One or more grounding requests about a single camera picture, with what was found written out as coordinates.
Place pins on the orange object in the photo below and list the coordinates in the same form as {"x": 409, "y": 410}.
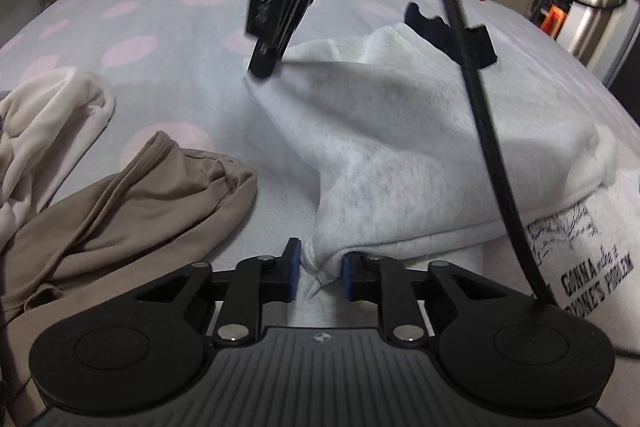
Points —
{"x": 553, "y": 19}

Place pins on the beige garment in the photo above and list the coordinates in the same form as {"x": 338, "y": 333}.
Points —
{"x": 150, "y": 207}

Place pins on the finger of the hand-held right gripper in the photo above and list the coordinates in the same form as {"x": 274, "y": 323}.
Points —
{"x": 267, "y": 22}

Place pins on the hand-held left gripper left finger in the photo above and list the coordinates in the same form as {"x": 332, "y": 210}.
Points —
{"x": 295, "y": 269}

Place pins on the cream white garment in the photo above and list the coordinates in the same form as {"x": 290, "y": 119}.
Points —
{"x": 55, "y": 107}

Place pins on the polka dot bed sheet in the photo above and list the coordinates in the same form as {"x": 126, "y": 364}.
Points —
{"x": 175, "y": 32}

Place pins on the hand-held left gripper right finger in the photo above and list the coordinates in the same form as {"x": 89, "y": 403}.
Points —
{"x": 347, "y": 274}

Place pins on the white sweatshirt with navy cuffs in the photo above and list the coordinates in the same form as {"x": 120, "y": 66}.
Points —
{"x": 400, "y": 147}

